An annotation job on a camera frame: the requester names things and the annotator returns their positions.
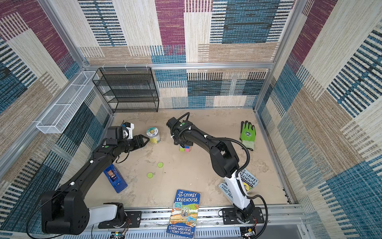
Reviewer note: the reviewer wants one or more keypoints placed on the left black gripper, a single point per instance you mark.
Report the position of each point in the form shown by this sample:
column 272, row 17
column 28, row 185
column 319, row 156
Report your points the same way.
column 138, row 141

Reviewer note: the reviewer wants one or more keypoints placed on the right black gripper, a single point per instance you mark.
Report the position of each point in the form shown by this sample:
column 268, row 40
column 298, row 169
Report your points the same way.
column 188, row 143

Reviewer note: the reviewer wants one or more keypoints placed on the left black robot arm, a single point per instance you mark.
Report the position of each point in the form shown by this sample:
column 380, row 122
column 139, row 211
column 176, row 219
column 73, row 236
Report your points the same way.
column 64, row 211

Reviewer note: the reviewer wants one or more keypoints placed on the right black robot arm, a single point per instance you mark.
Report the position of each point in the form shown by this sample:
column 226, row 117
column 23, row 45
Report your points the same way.
column 224, row 160

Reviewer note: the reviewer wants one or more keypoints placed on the round sunflower label jar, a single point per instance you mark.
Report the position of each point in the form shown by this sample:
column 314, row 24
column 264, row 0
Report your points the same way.
column 154, row 135

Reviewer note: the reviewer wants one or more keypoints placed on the blue box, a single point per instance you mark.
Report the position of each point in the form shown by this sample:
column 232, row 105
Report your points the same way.
column 115, row 178

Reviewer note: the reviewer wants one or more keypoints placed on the green black work glove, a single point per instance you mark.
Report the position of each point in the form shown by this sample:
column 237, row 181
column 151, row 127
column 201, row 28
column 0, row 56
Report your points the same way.
column 248, row 134

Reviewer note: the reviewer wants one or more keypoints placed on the purple treehouse book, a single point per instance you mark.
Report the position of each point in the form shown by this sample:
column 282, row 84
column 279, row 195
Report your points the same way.
column 249, row 181

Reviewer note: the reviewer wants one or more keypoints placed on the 91-storey treehouse book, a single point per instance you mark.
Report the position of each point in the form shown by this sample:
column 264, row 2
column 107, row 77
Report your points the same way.
column 183, row 218

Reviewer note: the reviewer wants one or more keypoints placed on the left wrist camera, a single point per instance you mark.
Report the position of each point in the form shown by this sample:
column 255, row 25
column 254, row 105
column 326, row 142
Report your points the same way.
column 116, row 134

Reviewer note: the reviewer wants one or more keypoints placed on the black wire shelf rack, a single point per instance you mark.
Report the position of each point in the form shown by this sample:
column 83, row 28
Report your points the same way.
column 127, row 89

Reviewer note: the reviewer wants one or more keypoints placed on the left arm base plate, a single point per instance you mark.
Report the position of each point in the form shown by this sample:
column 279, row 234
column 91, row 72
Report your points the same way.
column 129, row 219

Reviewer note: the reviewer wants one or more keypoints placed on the white wire mesh basket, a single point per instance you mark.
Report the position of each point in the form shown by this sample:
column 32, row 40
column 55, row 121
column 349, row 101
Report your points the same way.
column 63, row 110

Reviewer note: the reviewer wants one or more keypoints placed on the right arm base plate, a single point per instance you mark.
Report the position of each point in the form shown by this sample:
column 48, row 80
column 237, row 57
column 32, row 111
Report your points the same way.
column 229, row 216

